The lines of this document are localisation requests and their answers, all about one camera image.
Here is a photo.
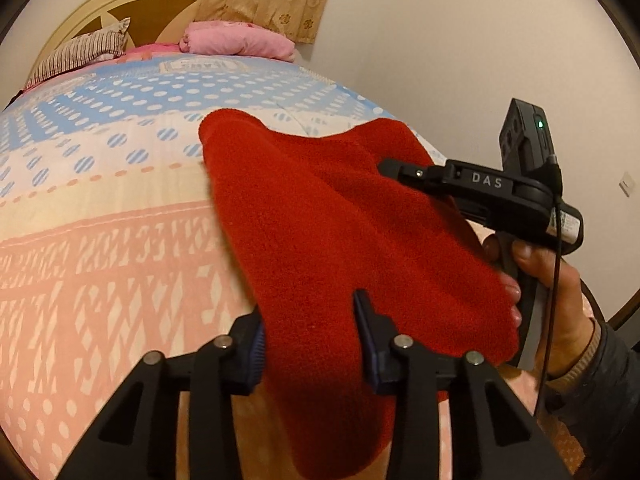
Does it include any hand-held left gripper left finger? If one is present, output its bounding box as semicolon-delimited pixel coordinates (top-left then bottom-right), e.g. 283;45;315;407
57;312;266;480

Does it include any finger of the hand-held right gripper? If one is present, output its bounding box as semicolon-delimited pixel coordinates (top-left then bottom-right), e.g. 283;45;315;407
377;157;449;194

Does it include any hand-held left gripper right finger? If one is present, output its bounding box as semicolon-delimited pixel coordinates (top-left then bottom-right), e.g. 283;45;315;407
352;289;572;480

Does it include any red knit cardigan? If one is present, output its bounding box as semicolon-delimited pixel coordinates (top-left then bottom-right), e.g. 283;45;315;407
198;109;521;480

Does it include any person's right forearm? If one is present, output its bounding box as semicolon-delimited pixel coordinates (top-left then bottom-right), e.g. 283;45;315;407
542;317;640;457

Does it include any person's right hand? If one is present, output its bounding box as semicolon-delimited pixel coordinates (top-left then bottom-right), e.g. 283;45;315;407
482;234;599;379

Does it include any dotted blue pink bedspread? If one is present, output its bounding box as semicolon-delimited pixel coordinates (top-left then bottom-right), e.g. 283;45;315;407
0;42;587;480

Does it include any pink pillow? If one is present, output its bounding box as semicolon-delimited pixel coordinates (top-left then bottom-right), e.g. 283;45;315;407
180;20;296;64

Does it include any cream wooden headboard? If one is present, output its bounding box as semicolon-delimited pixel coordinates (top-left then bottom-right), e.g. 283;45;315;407
37;0;214;69

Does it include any striped pillow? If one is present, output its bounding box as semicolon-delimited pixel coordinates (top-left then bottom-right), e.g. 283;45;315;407
25;17;132;90

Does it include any black cable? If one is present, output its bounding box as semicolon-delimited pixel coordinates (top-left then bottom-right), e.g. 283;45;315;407
532;155;564;419

